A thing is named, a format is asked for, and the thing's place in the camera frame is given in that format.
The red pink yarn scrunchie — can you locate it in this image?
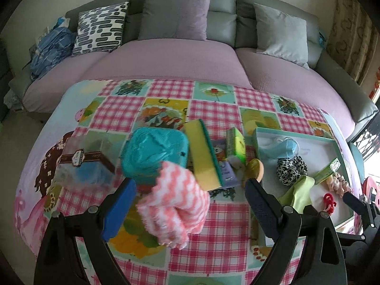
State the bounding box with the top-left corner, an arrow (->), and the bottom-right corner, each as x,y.
320,192 -> 337,215

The pink satin scrunchie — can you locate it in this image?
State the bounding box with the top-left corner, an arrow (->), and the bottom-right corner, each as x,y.
325,172 -> 352,198

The light green cloth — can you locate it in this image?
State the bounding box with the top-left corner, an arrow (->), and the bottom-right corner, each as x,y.
278,176 -> 315,214

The green tissue pack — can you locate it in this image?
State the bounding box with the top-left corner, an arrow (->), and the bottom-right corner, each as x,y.
226,127 -> 246,169
314,158 -> 341,185

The leopard print scrunchie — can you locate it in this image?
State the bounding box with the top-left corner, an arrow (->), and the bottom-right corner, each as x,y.
276,155 -> 308,186

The round orange tin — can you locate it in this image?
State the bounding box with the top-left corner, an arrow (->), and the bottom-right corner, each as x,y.
243,158 -> 264,188

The light blue face mask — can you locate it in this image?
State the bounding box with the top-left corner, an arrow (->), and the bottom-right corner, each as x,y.
259,137 -> 299,160

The purple cartoon packet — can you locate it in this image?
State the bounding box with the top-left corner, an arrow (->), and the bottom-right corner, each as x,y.
212,140 -> 240,189

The yellow green sponge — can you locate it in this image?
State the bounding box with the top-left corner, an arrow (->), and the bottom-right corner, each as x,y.
184,119 -> 223,191

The pink white fluffy towel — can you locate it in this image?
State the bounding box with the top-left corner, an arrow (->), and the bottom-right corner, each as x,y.
137,161 -> 211,250

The red plastic stool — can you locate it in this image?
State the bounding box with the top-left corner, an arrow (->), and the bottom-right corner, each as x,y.
362,176 -> 380,209

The teal shallow tray box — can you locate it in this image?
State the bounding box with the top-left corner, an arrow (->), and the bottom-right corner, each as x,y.
252,127 -> 354,226

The clear box with blue item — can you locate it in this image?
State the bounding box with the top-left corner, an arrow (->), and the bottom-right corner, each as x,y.
54,135 -> 116,189

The checkered picture tablecloth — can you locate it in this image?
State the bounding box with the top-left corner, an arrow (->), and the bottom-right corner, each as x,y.
14,79 -> 359,284

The teal house-shaped toy box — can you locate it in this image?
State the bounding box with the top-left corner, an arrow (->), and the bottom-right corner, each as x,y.
120,127 -> 189,186

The patterned curtain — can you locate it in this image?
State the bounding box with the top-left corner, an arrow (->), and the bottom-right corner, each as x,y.
327,0 -> 379,85

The light grey cushion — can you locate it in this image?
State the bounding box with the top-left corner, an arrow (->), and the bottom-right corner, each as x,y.
254,3 -> 309,69

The grey sofa with pink seat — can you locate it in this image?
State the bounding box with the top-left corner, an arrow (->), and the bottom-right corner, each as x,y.
9,0 -> 378,139

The blue clothes pile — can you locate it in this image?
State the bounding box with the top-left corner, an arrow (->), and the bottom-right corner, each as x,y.
30,17 -> 76,81

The black white patterned cushion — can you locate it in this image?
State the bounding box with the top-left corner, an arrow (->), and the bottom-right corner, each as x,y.
72,2 -> 128,56

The purple cushion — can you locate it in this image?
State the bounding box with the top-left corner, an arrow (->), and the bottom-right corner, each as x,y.
138,0 -> 211,41

